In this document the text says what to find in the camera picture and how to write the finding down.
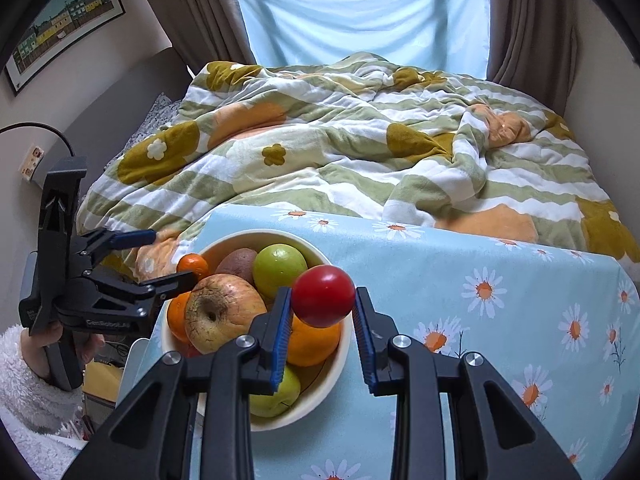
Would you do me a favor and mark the green striped flower blanket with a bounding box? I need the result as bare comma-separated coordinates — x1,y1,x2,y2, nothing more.
75,51,640,281

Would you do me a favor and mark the person's left forearm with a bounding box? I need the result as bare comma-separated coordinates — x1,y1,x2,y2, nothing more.
0,325,88,471

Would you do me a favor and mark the medium orange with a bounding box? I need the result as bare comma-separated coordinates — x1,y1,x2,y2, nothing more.
166,291,193,343

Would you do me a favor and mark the framed wall picture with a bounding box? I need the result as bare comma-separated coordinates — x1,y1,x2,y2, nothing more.
4,0,126,97

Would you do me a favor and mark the grey headboard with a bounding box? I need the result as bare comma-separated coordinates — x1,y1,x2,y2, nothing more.
65,47,193,196

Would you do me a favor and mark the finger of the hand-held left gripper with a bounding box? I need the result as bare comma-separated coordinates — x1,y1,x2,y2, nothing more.
70,229,157,270
80,270,199,313

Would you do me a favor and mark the blue daisy print cloth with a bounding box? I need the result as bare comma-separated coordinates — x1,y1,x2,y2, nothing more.
145,205,640,480

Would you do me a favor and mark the large yellow bruised apple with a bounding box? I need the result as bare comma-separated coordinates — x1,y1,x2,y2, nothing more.
185,274,268,355

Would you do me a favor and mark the cream oval bowl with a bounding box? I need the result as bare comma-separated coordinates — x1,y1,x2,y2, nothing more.
161,229,351,432

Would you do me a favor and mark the white wall socket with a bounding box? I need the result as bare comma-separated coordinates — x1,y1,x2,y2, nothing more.
19,144,45,181

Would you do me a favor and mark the large orange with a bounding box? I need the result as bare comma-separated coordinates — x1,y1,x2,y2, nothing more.
285,312,342,367

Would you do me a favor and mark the person's left hand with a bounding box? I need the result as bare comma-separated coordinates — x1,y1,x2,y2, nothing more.
27,322,107,368

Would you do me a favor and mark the green apple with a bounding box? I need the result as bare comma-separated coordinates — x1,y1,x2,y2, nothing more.
252,243,309,301
249,364,302,418

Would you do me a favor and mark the small red tomato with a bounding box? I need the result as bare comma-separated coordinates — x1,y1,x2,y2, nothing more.
291,266,356,328

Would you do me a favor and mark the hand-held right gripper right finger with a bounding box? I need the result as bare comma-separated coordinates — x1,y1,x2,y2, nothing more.
354,286,583,480

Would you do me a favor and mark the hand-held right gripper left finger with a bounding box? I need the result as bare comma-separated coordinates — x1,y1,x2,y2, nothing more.
62,286,293,480

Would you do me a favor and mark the brown curtain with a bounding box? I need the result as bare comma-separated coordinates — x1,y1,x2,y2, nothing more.
162,0,258,78
487,0,581,118

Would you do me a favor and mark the patterned grey pillow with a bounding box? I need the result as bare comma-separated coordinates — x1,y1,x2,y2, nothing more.
117,92,183,161

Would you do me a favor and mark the black cable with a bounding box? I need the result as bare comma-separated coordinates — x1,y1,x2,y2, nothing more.
0,122,76,158

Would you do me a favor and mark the light blue window sheet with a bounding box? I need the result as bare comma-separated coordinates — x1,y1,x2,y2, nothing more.
232,0,493,81

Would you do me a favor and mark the brown kiwi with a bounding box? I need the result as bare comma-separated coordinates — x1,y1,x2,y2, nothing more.
215,247,261,286

